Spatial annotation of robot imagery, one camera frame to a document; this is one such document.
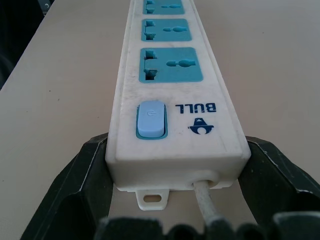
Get white power strip teal sockets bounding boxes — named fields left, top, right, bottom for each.
left=105, top=0, right=252, bottom=211

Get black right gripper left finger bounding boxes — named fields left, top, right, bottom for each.
left=19, top=132, right=118, bottom=240

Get white power strip cable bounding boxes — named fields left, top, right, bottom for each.
left=193, top=180, right=218, bottom=227

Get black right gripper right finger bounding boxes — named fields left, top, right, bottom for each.
left=237, top=135, right=320, bottom=228

